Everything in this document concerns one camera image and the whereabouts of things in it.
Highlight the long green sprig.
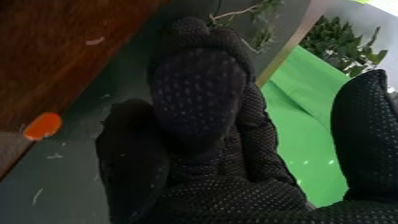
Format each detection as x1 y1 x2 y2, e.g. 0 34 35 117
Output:
206 0 287 55

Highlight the leafy green plant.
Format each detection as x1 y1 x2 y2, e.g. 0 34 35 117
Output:
296 15 390 78

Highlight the dark mat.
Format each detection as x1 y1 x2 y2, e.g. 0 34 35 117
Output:
0 0 316 224

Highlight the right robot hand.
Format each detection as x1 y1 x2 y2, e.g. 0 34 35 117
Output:
94 16 398 224

